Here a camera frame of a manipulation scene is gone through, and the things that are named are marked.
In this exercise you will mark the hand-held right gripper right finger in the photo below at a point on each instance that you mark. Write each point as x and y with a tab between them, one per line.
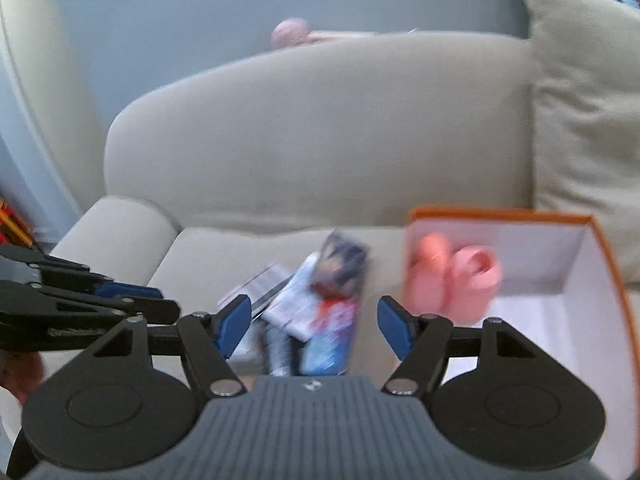
395	330

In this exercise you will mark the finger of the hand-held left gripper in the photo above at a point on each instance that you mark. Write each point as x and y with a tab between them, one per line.
130	291
150	311

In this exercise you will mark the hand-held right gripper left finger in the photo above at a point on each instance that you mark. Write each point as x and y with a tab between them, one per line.
234	327

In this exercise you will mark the orange cardboard box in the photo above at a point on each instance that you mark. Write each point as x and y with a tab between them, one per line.
550	260

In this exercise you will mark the person's left hand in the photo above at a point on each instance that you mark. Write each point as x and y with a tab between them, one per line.
20	375

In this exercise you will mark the red and yellow object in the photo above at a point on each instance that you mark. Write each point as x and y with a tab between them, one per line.
12	222

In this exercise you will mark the blue and red tin box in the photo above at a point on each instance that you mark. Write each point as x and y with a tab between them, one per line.
334	325

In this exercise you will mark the white and blue packet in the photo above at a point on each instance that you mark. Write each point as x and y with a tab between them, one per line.
292	305

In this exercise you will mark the pink bottle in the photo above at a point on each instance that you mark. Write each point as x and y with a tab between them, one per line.
431	270

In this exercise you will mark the pink cup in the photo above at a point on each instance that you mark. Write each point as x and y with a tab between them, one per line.
472	280

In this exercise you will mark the beige upholstered panel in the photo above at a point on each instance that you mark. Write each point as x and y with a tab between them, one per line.
45	85

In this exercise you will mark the beige fabric sofa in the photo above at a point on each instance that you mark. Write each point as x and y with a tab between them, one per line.
300	135

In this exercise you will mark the beige square cushion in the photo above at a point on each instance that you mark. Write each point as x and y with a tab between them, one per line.
585	110

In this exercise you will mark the pink plush toy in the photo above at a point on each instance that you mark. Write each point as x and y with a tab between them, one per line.
290	34

